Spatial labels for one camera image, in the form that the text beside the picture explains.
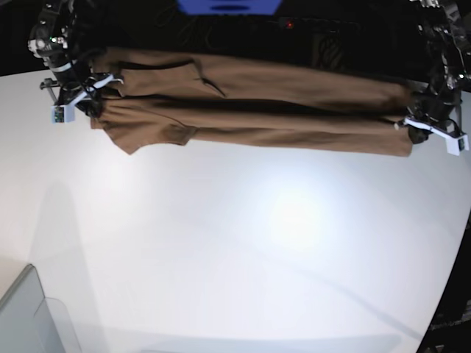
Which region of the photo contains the white camera mount, image right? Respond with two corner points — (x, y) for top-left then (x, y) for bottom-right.
(394, 115), (470, 156)

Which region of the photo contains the white camera mount, image left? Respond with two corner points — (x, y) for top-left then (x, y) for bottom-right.
(40, 73), (124, 124)

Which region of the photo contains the translucent grey plastic bin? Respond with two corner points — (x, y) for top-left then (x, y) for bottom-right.
(1, 264), (82, 353)

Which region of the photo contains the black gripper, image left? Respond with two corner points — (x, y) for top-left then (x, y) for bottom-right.
(51, 64), (103, 118)

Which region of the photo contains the blue plastic box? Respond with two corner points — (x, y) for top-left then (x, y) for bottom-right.
(177, 0), (282, 15)

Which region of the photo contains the brown t-shirt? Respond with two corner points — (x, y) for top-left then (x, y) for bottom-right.
(91, 48), (413, 157)

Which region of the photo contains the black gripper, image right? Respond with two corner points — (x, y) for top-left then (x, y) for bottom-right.
(406, 91), (462, 144)

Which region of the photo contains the white camera mount, image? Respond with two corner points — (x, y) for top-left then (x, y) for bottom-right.
(394, 115), (470, 156)
(40, 73), (124, 124)

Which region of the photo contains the black power strip red light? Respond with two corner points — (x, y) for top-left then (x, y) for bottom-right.
(277, 17), (361, 33)

